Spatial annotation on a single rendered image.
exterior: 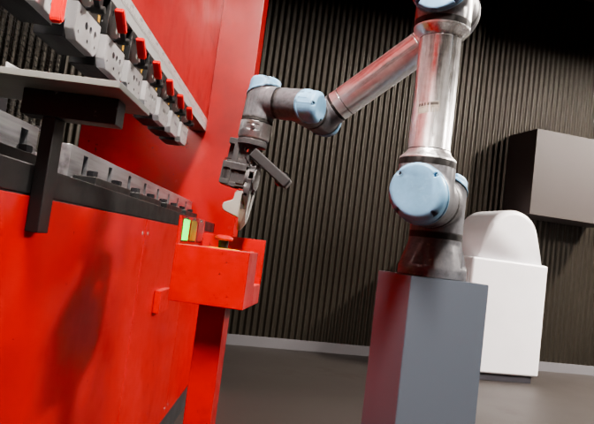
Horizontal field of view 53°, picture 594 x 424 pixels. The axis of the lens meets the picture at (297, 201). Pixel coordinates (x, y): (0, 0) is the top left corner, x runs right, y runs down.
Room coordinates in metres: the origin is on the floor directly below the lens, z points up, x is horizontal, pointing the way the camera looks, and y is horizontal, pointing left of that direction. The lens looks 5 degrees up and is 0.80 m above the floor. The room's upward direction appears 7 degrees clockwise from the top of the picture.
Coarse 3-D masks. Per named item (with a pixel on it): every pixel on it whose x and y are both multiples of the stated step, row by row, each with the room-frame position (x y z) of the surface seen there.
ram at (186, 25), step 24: (120, 0) 1.48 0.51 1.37; (144, 0) 1.68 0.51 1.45; (168, 0) 1.94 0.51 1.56; (192, 0) 2.30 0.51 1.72; (216, 0) 2.83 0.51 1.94; (168, 24) 1.99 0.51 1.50; (192, 24) 2.37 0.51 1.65; (216, 24) 2.92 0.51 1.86; (168, 48) 2.04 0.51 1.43; (192, 48) 2.43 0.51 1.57; (216, 48) 3.02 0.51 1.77; (168, 72) 2.09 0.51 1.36; (192, 72) 2.50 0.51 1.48; (192, 120) 2.81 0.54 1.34
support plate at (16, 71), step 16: (0, 80) 0.87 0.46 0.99; (16, 80) 0.86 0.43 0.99; (32, 80) 0.85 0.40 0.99; (48, 80) 0.83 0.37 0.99; (64, 80) 0.82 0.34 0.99; (80, 80) 0.82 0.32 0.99; (96, 80) 0.82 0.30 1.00; (112, 80) 0.82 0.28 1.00; (0, 96) 1.00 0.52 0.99; (16, 96) 0.98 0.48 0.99; (112, 96) 0.88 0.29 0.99; (128, 96) 0.87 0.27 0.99; (128, 112) 0.99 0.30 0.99; (144, 112) 0.98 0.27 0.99
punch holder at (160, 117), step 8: (160, 88) 2.01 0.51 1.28; (160, 96) 2.02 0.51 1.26; (168, 96) 2.13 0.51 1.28; (160, 104) 2.02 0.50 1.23; (168, 104) 2.15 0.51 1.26; (160, 112) 2.04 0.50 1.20; (168, 112) 2.15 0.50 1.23; (144, 120) 2.06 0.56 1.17; (152, 120) 2.04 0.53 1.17; (160, 120) 2.05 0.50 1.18
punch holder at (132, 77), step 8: (128, 32) 1.61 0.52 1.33; (128, 48) 1.61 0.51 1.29; (136, 48) 1.67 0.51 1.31; (128, 56) 1.61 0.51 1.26; (136, 56) 1.68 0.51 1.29; (128, 64) 1.61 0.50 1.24; (128, 72) 1.62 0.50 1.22; (136, 72) 1.69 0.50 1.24; (120, 80) 1.61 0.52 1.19; (128, 80) 1.63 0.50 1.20; (136, 80) 1.71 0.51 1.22; (128, 88) 1.64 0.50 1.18; (136, 88) 1.72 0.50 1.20; (136, 96) 1.73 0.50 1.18
